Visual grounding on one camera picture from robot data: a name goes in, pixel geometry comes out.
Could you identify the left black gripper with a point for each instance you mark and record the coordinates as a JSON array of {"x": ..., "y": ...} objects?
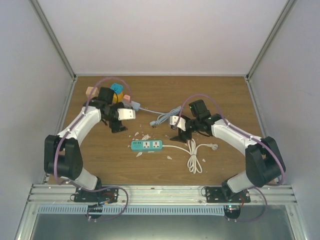
[{"x": 113, "y": 125}]

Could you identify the peach cube plug adapter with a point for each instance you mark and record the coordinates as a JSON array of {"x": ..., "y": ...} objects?
[{"x": 92, "y": 92}]

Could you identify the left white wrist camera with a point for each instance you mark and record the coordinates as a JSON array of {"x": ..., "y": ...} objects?
[{"x": 126, "y": 114}]

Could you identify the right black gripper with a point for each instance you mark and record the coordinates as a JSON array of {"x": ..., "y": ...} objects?
[{"x": 182, "y": 136}]

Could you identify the pink small plug charger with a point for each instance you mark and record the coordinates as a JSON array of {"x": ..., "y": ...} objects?
[{"x": 127, "y": 101}]

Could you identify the light blue power strip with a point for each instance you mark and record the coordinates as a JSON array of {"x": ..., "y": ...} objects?
[{"x": 135, "y": 105}]

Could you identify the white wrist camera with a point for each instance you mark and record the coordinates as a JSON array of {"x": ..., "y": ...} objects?
[
  {"x": 177, "y": 122},
  {"x": 126, "y": 114}
]

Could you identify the right aluminium corner post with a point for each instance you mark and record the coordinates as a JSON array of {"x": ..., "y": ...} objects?
[{"x": 288, "y": 6}]

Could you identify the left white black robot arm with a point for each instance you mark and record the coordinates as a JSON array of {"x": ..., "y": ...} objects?
[{"x": 62, "y": 153}]

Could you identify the left aluminium corner post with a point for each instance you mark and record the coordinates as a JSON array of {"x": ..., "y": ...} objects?
[{"x": 52, "y": 36}]

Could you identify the aluminium front rail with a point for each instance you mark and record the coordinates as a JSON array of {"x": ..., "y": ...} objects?
[{"x": 167, "y": 195}]

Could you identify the blue square plug adapter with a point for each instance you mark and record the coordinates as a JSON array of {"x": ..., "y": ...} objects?
[{"x": 117, "y": 88}]

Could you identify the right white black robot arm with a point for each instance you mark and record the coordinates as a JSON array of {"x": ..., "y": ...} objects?
[{"x": 263, "y": 160}]

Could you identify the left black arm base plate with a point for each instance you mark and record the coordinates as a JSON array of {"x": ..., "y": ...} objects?
[{"x": 107, "y": 196}]

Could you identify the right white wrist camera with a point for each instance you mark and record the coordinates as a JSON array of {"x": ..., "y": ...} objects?
[{"x": 177, "y": 122}]

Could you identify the grey slotted cable duct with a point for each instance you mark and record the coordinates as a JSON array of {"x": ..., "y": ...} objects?
[{"x": 81, "y": 209}]

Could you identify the aluminium corner post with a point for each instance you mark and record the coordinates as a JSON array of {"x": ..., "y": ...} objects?
[
  {"x": 52, "y": 36},
  {"x": 288, "y": 6}
]

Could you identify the teal power strip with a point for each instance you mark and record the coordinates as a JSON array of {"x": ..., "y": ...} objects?
[{"x": 146, "y": 145}]

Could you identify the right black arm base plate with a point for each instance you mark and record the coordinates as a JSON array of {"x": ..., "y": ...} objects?
[{"x": 215, "y": 194}]

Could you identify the yellow cube socket adapter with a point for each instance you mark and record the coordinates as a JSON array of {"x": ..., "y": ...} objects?
[{"x": 118, "y": 98}]

